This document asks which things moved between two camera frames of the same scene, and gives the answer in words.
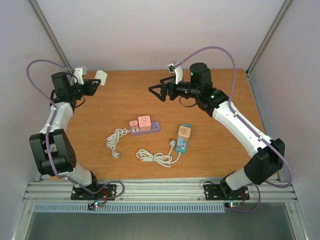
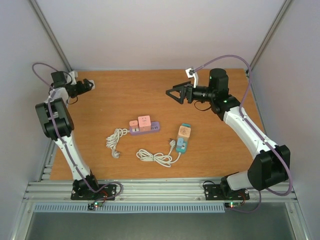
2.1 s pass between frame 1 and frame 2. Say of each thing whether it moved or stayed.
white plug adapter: moved
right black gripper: moved
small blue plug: stayed
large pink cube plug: stayed
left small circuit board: stayed
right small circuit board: stayed
